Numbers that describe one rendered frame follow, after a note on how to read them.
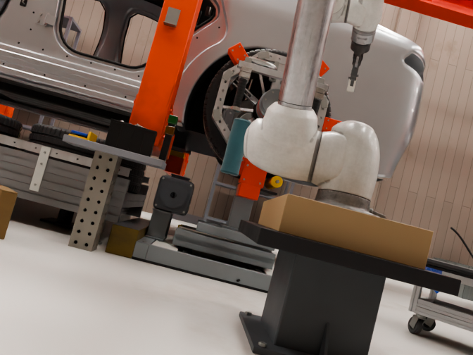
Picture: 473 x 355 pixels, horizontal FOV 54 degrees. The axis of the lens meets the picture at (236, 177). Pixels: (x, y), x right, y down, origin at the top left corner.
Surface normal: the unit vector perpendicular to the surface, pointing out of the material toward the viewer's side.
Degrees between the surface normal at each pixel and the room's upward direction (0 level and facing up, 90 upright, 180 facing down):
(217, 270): 90
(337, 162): 92
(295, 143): 104
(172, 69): 90
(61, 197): 90
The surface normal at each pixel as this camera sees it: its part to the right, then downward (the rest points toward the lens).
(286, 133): -0.16, 0.22
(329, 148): -0.15, -0.30
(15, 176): 0.07, -0.05
